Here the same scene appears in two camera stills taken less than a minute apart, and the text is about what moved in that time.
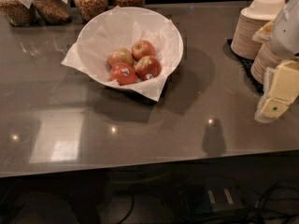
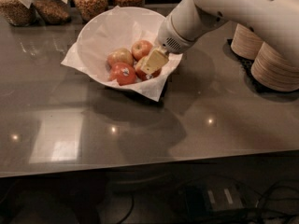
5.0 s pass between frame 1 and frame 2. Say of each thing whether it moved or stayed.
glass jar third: stayed
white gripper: moved
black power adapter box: stayed
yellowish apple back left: stayed
